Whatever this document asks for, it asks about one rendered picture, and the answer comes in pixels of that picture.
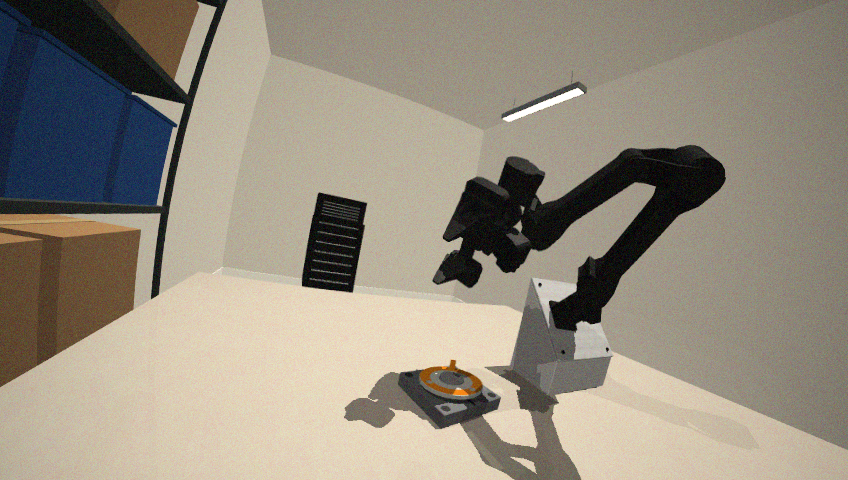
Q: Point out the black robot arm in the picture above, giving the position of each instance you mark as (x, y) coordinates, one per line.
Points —
(685, 178)

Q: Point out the orange round plate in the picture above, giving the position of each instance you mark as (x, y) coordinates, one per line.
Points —
(469, 389)

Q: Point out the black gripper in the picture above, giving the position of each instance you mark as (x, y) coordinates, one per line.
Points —
(481, 204)

